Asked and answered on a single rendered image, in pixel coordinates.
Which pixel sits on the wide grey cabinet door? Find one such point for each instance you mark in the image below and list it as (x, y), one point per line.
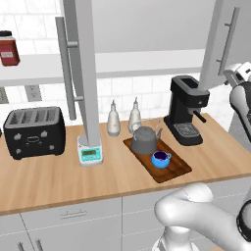
(217, 32)

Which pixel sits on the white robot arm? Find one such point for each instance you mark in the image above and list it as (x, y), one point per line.
(184, 209)

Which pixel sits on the tall grey cabinet door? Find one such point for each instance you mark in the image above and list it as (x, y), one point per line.
(85, 65)

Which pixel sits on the grey drawer front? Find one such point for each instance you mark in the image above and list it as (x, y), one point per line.
(140, 201)
(98, 212)

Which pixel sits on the brown wooden tray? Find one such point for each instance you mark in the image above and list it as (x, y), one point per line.
(178, 168)

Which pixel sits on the white cabinet shelf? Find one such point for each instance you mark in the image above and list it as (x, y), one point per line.
(137, 63)

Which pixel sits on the white kitchen scale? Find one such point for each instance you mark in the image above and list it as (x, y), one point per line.
(90, 153)

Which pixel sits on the grey kettle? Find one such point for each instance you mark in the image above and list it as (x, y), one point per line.
(143, 140)

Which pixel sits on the grey lower cupboard door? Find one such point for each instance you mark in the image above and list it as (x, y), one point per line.
(10, 233)
(85, 237)
(139, 233)

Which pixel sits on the red jar with black lid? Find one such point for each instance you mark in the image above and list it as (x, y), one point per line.
(8, 50)

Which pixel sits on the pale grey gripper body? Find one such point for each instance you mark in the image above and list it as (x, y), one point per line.
(232, 73)

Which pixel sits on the black four-slot toaster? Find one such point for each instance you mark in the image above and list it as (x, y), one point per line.
(34, 135)

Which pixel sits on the white bottle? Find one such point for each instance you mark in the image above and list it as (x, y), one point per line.
(114, 121)
(134, 116)

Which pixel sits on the black coffee machine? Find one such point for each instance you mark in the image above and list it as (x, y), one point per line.
(183, 101)

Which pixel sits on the grey wall power outlet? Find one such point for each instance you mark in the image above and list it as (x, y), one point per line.
(33, 93)
(3, 95)

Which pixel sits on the blue mug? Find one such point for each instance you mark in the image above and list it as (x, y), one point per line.
(160, 160)

